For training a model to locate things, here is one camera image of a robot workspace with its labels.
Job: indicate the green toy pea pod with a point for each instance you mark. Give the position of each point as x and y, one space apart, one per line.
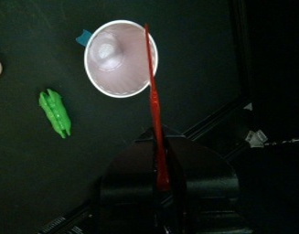
55 112

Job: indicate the white corner bracket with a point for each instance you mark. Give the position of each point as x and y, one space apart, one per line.
255 139

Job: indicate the red plastic toy knife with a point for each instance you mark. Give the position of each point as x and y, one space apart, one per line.
156 122

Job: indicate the black table edge rail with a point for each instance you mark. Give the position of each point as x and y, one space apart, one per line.
221 114

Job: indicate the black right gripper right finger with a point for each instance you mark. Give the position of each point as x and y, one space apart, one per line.
204 179

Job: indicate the red cup white inside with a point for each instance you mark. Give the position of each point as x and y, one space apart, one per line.
115 61

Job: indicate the blue tape piece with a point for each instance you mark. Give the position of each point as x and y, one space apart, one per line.
83 38

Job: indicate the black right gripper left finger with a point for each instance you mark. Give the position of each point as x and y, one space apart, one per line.
128 176

